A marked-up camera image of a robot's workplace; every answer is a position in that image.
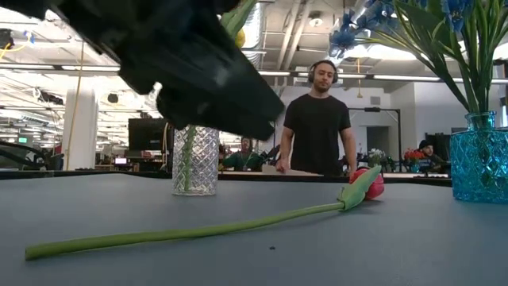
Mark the clear glass vase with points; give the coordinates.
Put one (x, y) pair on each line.
(202, 167)

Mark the person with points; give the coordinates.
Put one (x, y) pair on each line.
(242, 161)
(315, 131)
(428, 149)

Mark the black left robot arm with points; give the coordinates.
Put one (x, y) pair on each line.
(20, 6)

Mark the blue artificial flower bunch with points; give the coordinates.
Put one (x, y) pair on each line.
(478, 79)

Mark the black table frame rail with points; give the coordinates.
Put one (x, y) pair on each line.
(119, 173)

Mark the black headphones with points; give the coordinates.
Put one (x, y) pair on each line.
(310, 73)

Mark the light wooden board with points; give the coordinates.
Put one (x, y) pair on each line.
(293, 171)

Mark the red background flowers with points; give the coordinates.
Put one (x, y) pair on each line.
(414, 155)

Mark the wide white pillar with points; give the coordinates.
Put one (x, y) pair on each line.
(79, 131)

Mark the blue glass vase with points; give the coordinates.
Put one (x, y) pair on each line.
(476, 167)

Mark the red artificial tulip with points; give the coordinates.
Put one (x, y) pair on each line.
(158, 235)

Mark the round ceiling lamp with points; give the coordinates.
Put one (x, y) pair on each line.
(315, 22)

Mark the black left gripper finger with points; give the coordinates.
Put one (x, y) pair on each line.
(222, 75)
(214, 115)

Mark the black monitor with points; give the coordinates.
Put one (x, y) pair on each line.
(147, 135)

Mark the white background flowers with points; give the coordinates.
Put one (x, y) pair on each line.
(376, 155)

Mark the silver ventilation duct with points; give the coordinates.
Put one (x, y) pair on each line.
(254, 32)

